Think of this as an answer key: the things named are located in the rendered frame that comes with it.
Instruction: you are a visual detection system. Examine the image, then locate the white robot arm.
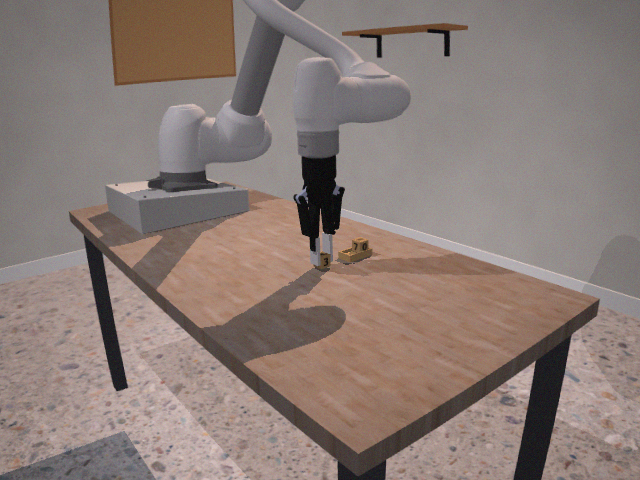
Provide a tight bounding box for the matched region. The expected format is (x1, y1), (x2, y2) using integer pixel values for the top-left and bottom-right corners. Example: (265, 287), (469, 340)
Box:
(147, 0), (411, 193)

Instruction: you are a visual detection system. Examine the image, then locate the orange rectangular tray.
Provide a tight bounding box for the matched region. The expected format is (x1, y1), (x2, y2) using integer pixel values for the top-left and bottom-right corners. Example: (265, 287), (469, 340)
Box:
(338, 247), (372, 262)

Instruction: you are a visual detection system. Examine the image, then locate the tan wooden number cube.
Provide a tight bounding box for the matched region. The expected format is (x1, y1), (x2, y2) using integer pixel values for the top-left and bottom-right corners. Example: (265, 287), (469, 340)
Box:
(313, 251), (331, 269)
(352, 237), (368, 253)

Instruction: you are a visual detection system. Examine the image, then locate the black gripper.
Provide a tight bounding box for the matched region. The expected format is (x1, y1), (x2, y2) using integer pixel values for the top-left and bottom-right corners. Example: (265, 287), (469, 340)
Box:
(293, 155), (345, 266)

